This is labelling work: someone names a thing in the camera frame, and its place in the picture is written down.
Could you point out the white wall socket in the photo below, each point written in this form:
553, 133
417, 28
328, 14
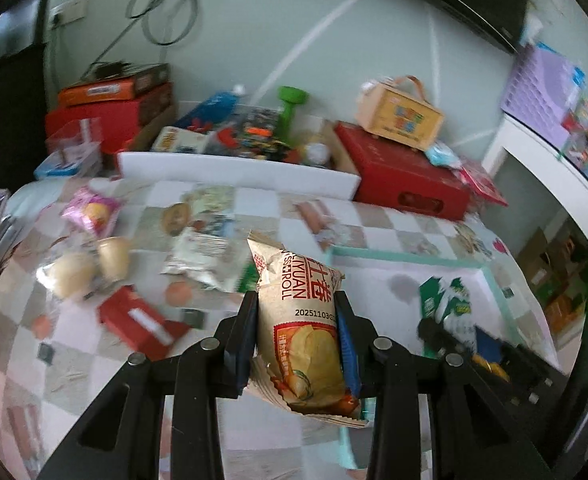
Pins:
69, 14

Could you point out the white desk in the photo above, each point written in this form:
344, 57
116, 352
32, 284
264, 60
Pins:
524, 140

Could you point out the white round bottle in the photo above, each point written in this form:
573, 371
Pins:
316, 154

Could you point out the blue liquid bottle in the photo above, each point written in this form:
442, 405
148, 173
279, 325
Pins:
216, 107

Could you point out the colourful toy box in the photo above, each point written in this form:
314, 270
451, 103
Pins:
259, 132

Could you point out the brown cardboard box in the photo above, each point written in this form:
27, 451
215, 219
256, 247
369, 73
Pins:
536, 260

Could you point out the orange flat box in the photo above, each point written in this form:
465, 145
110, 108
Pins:
109, 89

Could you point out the red snack box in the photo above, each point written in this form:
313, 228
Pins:
139, 320

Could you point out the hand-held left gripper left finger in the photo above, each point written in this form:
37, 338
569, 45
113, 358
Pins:
239, 352

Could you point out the swiss roll snack packet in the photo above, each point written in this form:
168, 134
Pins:
299, 305

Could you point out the purple plastic basket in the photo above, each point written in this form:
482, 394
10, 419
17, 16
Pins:
539, 90

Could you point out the blue wet wipes pack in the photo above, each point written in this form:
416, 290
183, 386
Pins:
443, 155

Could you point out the clear plastic box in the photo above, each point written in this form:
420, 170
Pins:
74, 147

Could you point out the round biscuit packet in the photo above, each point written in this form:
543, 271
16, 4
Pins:
175, 217

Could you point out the green white biscuit packet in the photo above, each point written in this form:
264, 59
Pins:
449, 300

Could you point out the orange carton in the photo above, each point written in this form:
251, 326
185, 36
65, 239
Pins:
564, 310

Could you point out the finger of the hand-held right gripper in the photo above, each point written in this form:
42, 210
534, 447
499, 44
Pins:
486, 345
431, 335

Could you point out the white box with teal rim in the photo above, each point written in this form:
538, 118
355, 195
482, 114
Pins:
374, 280

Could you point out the pink snack packet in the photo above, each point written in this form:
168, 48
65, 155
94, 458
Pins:
91, 210

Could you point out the green dumbbell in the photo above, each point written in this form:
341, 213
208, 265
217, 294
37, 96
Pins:
289, 105

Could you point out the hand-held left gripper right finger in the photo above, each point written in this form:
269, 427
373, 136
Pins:
347, 355

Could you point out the clear bag of buns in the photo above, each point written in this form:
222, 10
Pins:
81, 265

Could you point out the large red gift box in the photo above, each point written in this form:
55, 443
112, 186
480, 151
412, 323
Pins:
399, 170

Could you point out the small printed card box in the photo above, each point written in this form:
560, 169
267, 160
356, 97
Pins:
174, 140

